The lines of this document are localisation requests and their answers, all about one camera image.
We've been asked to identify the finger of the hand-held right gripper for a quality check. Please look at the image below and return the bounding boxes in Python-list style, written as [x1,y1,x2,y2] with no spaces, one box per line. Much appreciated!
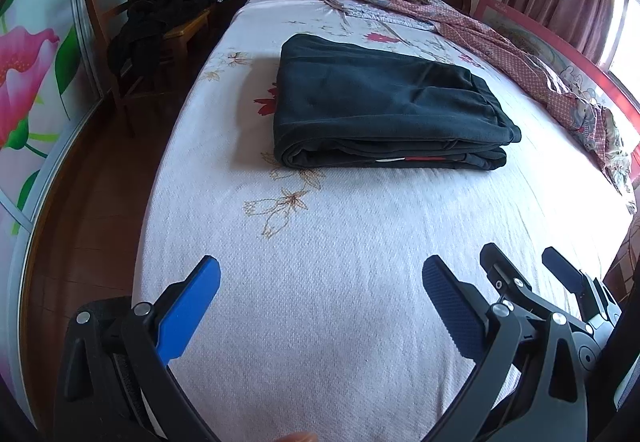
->
[479,243,539,318]
[542,246,614,318]

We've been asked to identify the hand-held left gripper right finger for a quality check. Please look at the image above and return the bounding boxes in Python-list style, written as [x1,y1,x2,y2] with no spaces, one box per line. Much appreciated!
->
[421,254,591,442]

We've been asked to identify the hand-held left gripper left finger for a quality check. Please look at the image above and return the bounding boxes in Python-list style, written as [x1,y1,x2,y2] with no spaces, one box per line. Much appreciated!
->
[55,255,222,442]

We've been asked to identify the dark navy sports pants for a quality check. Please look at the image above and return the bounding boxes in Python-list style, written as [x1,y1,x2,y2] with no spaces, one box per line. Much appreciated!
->
[273,33,522,171]

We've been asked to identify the bed with floral sheet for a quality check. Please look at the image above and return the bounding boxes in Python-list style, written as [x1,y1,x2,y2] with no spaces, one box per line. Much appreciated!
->
[132,0,640,442]

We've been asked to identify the window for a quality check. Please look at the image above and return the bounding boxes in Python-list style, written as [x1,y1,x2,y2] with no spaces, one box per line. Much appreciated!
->
[599,0,640,89]

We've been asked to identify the pink dotted quilt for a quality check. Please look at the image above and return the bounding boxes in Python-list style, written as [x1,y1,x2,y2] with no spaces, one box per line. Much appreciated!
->
[312,0,639,214]

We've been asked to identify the folded pale floral sheet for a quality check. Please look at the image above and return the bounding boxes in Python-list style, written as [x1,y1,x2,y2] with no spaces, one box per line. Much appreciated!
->
[344,0,434,31]

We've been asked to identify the flower print wardrobe door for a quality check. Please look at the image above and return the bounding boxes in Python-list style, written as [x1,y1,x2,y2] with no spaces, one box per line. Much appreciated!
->
[0,0,109,425]

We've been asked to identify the black clothing pile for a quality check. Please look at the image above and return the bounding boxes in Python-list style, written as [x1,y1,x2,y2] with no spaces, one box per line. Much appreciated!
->
[107,0,217,79]

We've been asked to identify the dark nightstand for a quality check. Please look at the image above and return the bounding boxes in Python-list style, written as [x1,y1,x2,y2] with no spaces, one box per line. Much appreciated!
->
[209,0,251,31]

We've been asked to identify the pink bed guard rail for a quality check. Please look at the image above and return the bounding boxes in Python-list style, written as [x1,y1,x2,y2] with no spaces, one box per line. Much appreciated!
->
[472,0,640,159]

